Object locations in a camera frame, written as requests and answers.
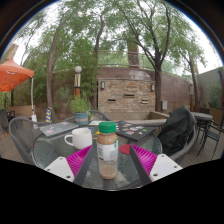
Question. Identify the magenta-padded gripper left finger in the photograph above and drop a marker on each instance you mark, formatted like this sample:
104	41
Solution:
78	160

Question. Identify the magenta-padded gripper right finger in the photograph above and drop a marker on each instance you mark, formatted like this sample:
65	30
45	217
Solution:
146	160

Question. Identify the green-capped brown drink bottle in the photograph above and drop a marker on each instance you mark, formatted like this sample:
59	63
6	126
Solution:
107	150

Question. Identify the white ceramic mug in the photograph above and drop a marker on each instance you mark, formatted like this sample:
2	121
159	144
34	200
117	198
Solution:
81	138

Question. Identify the flat round red coaster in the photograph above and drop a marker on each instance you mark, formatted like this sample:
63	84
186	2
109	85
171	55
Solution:
125	149

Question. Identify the black laptop with stickers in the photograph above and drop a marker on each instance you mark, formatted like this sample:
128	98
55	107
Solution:
135	130

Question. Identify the grey laptop with stickers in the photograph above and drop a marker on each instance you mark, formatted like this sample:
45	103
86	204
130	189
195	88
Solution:
58	128

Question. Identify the white printed booklet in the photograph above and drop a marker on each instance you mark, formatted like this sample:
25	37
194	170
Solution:
95	122

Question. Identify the grey chair holding jacket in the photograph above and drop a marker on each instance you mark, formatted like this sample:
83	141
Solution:
186	150

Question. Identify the black jacket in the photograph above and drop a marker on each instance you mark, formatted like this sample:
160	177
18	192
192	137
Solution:
176	130

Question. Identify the green plant in blue pot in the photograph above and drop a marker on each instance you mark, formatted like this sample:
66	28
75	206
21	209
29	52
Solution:
80	116

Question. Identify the dark metal patio chair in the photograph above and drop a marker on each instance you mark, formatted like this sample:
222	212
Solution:
211	133

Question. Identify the round patio table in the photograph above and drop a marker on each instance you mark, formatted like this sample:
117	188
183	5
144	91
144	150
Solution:
202	116

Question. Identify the forked dark-trunk tree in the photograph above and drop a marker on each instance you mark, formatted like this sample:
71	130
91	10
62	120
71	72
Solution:
158	90

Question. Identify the orange canopy umbrella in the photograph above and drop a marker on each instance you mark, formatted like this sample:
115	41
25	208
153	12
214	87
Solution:
13	75

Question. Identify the blue yellow striped post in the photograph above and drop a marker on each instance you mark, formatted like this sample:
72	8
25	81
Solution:
49	115

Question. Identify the grey wall utility box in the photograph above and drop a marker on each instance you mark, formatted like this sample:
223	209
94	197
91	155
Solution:
164	105

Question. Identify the wall lantern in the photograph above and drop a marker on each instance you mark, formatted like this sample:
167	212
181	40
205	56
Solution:
152	87
103	85

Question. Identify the globe-topped lamp post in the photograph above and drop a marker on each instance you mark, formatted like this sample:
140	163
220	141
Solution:
77	83

